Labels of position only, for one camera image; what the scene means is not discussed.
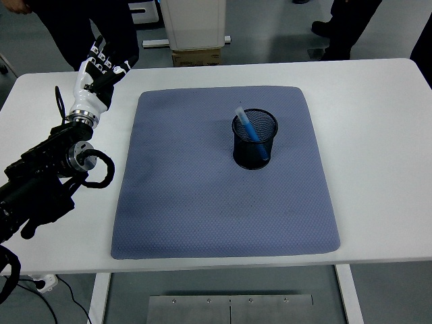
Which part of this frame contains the white appliance with black slot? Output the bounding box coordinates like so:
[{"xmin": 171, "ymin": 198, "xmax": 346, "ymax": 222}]
[{"xmin": 128, "ymin": 0, "xmax": 161, "ymax": 25}]

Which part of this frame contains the thin black floor cable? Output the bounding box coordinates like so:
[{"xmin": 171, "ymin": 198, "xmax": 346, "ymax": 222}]
[
  {"xmin": 55, "ymin": 275, "xmax": 92, "ymax": 324},
  {"xmin": 13, "ymin": 275, "xmax": 57, "ymax": 324}
]

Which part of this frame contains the blue marker with clear cap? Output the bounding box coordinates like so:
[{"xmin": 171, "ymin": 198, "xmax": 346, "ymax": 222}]
[{"xmin": 235, "ymin": 106, "xmax": 271, "ymax": 161}]

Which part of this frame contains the white table leg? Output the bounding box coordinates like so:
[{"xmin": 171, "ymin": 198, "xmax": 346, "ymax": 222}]
[
  {"xmin": 87, "ymin": 272, "xmax": 113, "ymax": 324},
  {"xmin": 334, "ymin": 264, "xmax": 365, "ymax": 324}
]

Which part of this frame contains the white power strip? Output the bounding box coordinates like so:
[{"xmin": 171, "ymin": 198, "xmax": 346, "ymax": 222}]
[{"xmin": 28, "ymin": 273, "xmax": 59, "ymax": 294}]

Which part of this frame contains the black mesh pen holder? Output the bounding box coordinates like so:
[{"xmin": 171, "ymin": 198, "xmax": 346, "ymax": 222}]
[{"xmin": 231, "ymin": 107, "xmax": 279, "ymax": 171}]

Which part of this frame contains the brown cardboard box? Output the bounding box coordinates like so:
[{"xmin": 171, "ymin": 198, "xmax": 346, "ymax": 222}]
[{"xmin": 171, "ymin": 47, "xmax": 223, "ymax": 68}]

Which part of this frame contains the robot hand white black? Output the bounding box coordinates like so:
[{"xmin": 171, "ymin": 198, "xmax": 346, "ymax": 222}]
[{"xmin": 70, "ymin": 34, "xmax": 140, "ymax": 119}]

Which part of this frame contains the blue textured mat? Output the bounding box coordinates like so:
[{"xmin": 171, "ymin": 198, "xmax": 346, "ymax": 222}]
[{"xmin": 110, "ymin": 86, "xmax": 342, "ymax": 261}]

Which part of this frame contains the grey frame with black caster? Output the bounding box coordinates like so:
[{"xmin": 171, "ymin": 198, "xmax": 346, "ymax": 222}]
[{"xmin": 0, "ymin": 51, "xmax": 20, "ymax": 79}]

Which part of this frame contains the black corrugated cable loop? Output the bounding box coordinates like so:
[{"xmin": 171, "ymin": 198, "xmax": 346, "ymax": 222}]
[{"xmin": 0, "ymin": 245, "xmax": 22, "ymax": 304}]

